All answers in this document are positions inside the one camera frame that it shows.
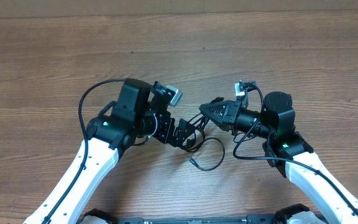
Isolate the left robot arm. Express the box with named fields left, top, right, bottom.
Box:
left=24, top=78, right=189, bottom=224

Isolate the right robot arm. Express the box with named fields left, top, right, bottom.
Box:
left=200, top=91, right=358, bottom=223

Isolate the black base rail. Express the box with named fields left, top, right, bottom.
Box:
left=76, top=203, right=328, bottom=224

